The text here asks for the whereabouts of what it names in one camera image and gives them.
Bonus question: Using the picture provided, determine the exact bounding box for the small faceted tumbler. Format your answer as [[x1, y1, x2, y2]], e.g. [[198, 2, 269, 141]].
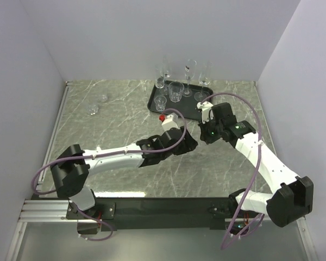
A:
[[154, 95, 167, 112], [99, 94, 108, 103]]

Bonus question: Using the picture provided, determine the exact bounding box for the clear glass tumbler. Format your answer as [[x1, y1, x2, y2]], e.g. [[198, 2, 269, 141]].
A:
[[168, 82, 184, 103]]

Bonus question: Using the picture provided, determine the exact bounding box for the clear flute glass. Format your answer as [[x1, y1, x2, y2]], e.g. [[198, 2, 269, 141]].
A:
[[194, 61, 213, 102]]

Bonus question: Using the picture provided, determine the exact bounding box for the champagne flute with dark mark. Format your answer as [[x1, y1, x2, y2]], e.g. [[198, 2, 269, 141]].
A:
[[183, 59, 197, 97]]

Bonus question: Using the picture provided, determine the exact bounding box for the clear wine glass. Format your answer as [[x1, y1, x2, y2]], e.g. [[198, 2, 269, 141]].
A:
[[161, 54, 171, 95]]

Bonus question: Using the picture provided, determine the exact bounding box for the small stemmed glass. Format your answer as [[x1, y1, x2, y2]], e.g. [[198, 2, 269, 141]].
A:
[[155, 64, 165, 89]]

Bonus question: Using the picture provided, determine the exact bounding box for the faceted tumbler front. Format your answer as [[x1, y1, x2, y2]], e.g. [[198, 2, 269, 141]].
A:
[[87, 103, 99, 115]]

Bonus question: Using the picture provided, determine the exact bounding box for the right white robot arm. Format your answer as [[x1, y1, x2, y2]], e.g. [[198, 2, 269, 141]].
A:
[[197, 102, 314, 227]]

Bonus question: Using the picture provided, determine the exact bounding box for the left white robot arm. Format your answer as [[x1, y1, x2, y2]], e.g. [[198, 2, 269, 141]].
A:
[[50, 126, 198, 219]]

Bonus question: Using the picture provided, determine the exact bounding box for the black rectangular tray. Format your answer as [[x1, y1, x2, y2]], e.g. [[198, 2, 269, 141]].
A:
[[147, 80, 214, 121]]

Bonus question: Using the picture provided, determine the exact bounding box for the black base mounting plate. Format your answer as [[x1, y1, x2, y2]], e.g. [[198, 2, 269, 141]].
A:
[[66, 196, 259, 232]]

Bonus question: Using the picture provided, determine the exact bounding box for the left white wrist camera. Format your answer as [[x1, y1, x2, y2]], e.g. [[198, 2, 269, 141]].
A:
[[159, 113, 179, 132]]

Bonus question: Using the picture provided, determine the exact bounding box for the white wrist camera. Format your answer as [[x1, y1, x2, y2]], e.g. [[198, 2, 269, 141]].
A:
[[197, 101, 214, 124], [159, 113, 179, 132]]

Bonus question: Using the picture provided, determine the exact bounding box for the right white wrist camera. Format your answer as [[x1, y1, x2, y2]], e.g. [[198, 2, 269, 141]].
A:
[[197, 101, 214, 124]]

